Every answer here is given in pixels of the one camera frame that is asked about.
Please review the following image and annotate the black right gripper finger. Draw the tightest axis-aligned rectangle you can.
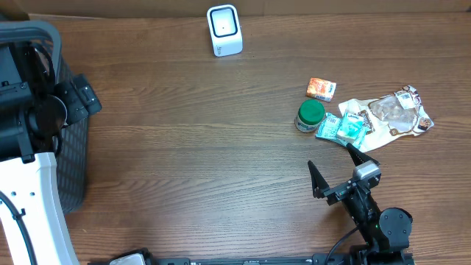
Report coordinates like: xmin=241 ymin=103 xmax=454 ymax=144
xmin=346 ymin=143 xmax=380 ymax=166
xmin=308 ymin=160 xmax=330 ymax=199

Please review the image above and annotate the Kleenex tissue pack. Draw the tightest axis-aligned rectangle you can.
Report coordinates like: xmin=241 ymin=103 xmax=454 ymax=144
xmin=336 ymin=113 xmax=364 ymax=144

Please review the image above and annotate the teal packet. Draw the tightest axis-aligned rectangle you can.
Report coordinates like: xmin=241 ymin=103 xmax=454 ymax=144
xmin=316 ymin=113 xmax=369 ymax=149

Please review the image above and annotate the clear dried mushroom bag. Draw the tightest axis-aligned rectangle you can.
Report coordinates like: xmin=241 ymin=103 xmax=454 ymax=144
xmin=368 ymin=85 xmax=434 ymax=136

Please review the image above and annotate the green lid jar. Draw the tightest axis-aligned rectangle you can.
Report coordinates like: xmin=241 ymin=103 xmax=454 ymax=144
xmin=294 ymin=99 xmax=325 ymax=133

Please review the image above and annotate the orange tissue pack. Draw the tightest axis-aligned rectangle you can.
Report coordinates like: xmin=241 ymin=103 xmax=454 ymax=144
xmin=306 ymin=77 xmax=336 ymax=102

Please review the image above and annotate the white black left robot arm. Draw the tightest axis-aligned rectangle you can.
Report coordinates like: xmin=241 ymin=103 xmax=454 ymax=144
xmin=1 ymin=41 xmax=102 ymax=264

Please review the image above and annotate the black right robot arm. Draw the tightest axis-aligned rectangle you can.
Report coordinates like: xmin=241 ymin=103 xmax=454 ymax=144
xmin=308 ymin=144 xmax=414 ymax=265

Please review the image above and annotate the white barcode scanner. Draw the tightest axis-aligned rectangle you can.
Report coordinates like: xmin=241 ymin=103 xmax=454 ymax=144
xmin=207 ymin=4 xmax=243 ymax=57

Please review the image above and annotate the grey plastic mesh basket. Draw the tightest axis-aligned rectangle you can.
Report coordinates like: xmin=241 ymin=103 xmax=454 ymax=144
xmin=1 ymin=21 xmax=89 ymax=214

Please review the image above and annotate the brown cardboard back panel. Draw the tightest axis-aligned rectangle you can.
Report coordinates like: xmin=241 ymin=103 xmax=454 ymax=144
xmin=1 ymin=0 xmax=470 ymax=20

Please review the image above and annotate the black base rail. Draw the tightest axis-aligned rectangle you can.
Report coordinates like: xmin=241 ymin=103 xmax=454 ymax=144
xmin=88 ymin=248 xmax=354 ymax=265

